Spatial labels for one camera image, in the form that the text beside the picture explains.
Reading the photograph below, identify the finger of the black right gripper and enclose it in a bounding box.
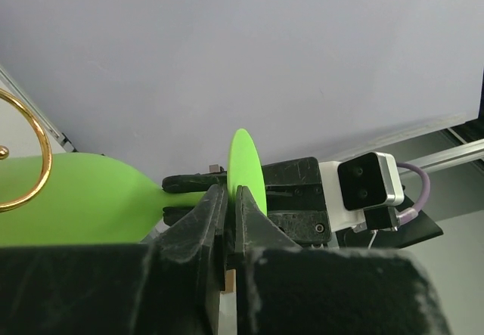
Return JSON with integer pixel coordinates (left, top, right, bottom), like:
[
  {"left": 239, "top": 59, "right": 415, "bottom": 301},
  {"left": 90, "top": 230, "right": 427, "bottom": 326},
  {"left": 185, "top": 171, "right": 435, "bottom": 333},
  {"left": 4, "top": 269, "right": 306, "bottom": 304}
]
[
  {"left": 163, "top": 206, "right": 194, "bottom": 226},
  {"left": 162, "top": 172, "right": 227, "bottom": 194}
]

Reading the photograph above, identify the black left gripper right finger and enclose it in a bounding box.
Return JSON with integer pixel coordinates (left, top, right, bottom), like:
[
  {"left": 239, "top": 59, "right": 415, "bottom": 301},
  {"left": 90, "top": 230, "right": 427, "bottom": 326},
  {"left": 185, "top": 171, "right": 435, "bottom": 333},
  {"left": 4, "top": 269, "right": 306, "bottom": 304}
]
[{"left": 235, "top": 187, "right": 451, "bottom": 334}]

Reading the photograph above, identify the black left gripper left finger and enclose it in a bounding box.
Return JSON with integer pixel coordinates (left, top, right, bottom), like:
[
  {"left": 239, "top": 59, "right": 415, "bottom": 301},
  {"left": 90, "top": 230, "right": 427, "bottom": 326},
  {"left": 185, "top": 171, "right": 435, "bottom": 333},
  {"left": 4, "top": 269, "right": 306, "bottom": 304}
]
[{"left": 1, "top": 185, "right": 228, "bottom": 334}]

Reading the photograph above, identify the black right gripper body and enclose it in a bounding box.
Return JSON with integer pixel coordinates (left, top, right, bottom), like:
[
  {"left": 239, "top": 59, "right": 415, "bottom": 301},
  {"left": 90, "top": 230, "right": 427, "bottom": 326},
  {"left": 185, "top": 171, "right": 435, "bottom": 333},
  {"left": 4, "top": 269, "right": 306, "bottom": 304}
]
[{"left": 262, "top": 157, "right": 332, "bottom": 243}]

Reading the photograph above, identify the green wine glass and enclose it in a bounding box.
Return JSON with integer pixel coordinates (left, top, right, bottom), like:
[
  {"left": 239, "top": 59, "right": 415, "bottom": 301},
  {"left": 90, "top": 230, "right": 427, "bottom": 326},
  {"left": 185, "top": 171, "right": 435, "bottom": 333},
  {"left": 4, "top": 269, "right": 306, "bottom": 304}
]
[{"left": 1, "top": 129, "right": 268, "bottom": 248}]

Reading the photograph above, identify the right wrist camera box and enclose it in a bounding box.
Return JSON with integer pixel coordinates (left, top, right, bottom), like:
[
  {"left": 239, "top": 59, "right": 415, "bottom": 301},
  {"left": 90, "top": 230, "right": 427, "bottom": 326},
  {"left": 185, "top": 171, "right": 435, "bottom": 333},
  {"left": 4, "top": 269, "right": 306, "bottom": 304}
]
[{"left": 319, "top": 152, "right": 405, "bottom": 232}]

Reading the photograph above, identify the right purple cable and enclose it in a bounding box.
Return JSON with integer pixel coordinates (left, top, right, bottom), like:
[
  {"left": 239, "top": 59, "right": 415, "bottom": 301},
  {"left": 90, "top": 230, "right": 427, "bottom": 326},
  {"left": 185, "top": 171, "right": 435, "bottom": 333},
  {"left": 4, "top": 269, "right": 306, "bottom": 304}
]
[{"left": 395, "top": 163, "right": 432, "bottom": 225}]

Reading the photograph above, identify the gold wire wine glass rack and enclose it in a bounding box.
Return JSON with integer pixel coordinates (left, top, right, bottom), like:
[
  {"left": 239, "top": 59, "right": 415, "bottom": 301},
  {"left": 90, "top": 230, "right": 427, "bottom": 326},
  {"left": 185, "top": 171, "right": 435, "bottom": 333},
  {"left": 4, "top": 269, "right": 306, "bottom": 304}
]
[{"left": 1, "top": 89, "right": 54, "bottom": 213}]

